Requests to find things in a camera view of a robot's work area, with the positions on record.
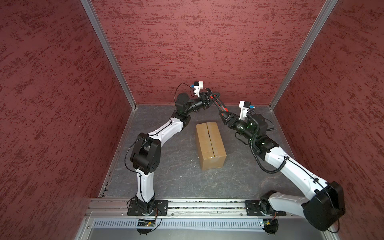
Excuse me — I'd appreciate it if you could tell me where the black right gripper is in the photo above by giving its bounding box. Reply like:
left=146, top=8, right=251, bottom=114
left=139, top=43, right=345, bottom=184
left=219, top=110, right=256, bottom=142

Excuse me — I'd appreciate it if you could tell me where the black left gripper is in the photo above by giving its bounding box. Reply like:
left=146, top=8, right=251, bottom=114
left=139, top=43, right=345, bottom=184
left=185, top=91, right=220, bottom=114

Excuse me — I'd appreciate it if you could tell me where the brown cardboard express box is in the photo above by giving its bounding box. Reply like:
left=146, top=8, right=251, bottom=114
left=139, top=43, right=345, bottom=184
left=196, top=122, right=227, bottom=171

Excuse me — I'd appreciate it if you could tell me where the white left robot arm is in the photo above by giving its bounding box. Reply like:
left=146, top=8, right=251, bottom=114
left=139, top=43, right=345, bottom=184
left=130, top=90, right=220, bottom=215

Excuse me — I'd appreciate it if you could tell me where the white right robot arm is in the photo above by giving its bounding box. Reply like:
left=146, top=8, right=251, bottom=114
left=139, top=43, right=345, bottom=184
left=219, top=111, right=346, bottom=232

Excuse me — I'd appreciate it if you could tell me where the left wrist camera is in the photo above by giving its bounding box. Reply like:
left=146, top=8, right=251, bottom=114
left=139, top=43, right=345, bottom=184
left=192, top=81, right=204, bottom=97

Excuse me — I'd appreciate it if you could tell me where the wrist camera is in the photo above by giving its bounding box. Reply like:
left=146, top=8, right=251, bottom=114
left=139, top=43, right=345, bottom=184
left=192, top=81, right=204, bottom=97
left=239, top=101, right=254, bottom=120

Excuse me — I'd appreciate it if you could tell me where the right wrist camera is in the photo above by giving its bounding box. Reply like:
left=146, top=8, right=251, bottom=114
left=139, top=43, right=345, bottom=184
left=239, top=101, right=254, bottom=120

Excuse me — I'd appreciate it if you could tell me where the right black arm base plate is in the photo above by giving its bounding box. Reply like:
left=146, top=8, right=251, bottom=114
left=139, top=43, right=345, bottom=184
left=245, top=200, right=287, bottom=217

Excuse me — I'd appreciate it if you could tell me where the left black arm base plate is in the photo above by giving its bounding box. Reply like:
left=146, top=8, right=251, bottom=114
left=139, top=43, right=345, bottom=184
left=127, top=200, right=169, bottom=217

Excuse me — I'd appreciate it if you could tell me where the left aluminium corner post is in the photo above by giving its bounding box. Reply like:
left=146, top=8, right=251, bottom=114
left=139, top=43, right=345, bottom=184
left=81, top=0, right=137, bottom=111

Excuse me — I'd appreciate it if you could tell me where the aluminium corner post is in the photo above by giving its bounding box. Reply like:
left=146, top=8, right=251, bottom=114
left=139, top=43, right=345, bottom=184
left=269, top=0, right=338, bottom=112
left=81, top=0, right=137, bottom=111

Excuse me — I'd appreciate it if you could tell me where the right aluminium corner post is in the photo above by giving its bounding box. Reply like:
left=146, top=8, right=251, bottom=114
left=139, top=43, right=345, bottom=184
left=269, top=0, right=338, bottom=112

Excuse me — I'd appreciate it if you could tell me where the aluminium front rail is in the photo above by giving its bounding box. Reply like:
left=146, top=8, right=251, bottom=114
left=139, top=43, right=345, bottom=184
left=85, top=198, right=304, bottom=219

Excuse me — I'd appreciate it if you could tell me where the white slotted cable duct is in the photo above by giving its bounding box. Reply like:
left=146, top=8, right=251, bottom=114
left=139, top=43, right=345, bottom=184
left=93, top=219, right=264, bottom=231

